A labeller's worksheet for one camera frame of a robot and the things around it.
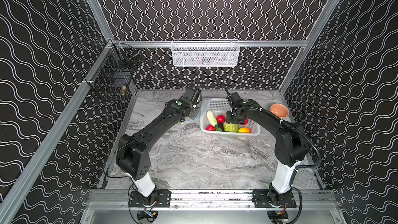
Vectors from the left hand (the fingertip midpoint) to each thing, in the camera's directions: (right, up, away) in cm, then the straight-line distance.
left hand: (195, 108), depth 84 cm
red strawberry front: (+9, -12, +9) cm, 17 cm away
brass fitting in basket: (-37, +10, -4) cm, 39 cm away
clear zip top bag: (+6, +2, +15) cm, 16 cm away
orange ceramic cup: (+57, -2, +19) cm, 60 cm away
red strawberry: (+16, -7, +13) cm, 22 cm away
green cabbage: (+21, -11, +6) cm, 24 cm away
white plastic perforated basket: (+16, +1, +22) cm, 27 cm away
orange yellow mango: (+30, -13, +10) cm, 34 cm away
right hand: (+22, -7, +9) cm, 25 cm away
